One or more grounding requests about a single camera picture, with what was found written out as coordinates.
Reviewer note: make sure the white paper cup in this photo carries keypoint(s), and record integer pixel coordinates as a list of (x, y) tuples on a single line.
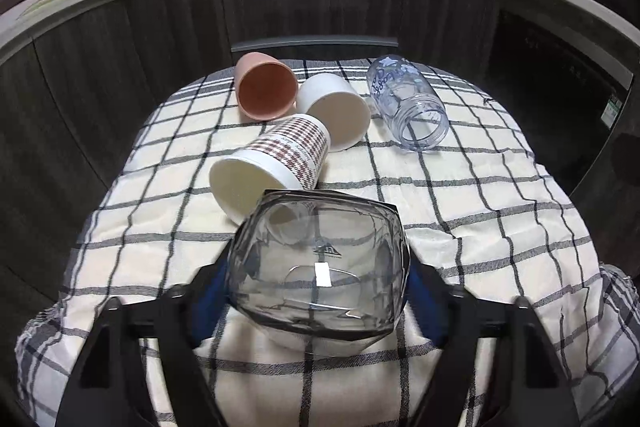
[(335, 107)]

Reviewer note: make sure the clear plastic jar blue print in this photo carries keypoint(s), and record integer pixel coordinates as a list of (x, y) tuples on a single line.
[(405, 102)]

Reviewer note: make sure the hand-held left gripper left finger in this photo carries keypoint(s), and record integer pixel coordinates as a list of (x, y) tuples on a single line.
[(210, 302)]

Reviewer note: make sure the pink plastic cup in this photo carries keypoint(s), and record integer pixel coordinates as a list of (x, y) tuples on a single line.
[(265, 87)]

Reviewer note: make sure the black oven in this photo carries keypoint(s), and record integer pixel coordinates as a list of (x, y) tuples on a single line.
[(555, 72)]

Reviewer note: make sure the houndstooth patterned paper cup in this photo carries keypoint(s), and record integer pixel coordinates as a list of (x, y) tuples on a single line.
[(280, 162)]

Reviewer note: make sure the checked white tablecloth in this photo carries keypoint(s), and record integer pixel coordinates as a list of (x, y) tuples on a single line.
[(475, 217)]

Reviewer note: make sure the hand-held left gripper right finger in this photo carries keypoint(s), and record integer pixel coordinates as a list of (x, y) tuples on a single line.
[(425, 302)]

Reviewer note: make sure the clear square plastic cup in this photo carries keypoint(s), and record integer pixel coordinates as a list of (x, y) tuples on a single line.
[(320, 267)]

